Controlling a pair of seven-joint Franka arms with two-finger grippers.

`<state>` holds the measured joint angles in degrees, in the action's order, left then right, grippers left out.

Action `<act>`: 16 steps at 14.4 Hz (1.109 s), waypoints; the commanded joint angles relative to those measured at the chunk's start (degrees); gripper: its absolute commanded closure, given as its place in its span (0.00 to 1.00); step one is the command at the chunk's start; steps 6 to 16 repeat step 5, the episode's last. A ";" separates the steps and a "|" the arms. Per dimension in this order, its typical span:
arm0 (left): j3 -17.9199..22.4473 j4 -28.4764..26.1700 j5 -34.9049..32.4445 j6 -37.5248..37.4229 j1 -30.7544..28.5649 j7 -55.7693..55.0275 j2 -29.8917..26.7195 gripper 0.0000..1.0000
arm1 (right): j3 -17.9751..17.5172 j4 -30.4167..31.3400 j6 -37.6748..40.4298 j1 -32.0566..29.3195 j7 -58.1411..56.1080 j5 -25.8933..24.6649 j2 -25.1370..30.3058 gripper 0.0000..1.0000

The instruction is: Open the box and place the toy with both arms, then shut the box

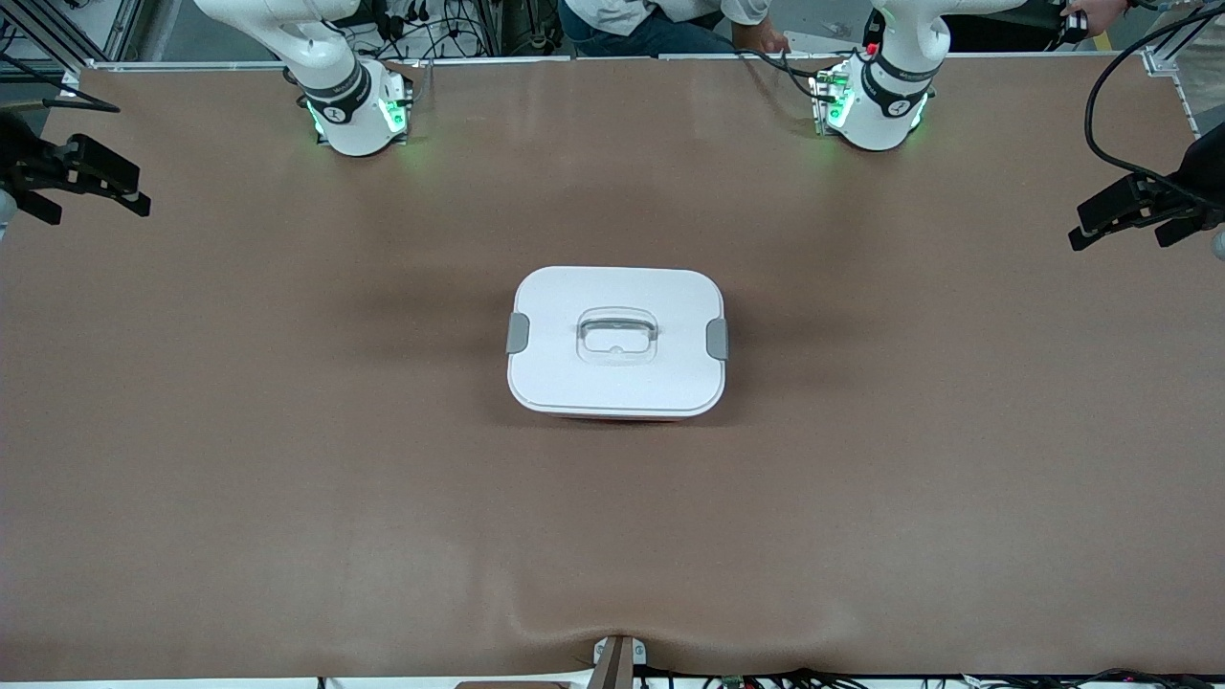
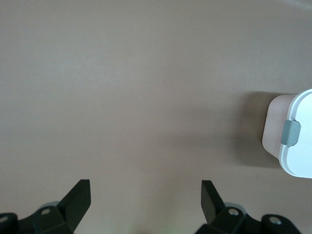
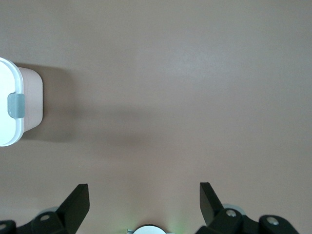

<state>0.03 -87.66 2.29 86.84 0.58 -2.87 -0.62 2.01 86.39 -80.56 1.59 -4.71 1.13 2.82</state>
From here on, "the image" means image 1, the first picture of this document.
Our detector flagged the clear lid handle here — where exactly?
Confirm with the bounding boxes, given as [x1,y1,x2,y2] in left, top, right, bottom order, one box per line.
[577,318,660,349]

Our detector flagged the white plastic box lid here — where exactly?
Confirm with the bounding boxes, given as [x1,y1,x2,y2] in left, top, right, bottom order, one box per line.
[506,266,730,421]

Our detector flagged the pink plastic box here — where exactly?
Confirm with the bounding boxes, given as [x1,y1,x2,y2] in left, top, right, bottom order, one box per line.
[541,411,700,423]

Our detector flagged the person wearing white shirt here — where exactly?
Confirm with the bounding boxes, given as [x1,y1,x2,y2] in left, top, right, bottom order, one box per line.
[557,0,793,58]

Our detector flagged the brown table mat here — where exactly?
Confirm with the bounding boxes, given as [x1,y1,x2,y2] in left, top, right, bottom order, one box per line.
[0,57,1225,682]

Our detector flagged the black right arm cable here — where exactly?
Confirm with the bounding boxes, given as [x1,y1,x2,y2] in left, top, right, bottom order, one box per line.
[0,53,122,114]

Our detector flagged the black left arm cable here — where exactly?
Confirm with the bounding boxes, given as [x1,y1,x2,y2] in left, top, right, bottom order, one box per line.
[1084,5,1225,211]

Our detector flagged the aluminium frame profile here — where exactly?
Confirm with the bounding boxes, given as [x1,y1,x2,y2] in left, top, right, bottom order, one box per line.
[1144,0,1225,78]
[0,0,145,78]

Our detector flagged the tangled black cables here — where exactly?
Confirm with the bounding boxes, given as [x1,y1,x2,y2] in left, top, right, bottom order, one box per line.
[330,0,499,60]

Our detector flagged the black arm base cable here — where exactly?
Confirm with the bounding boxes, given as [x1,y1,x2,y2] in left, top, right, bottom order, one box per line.
[735,46,834,101]

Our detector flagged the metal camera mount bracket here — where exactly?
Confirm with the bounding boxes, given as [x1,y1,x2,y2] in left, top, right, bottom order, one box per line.
[591,634,648,689]

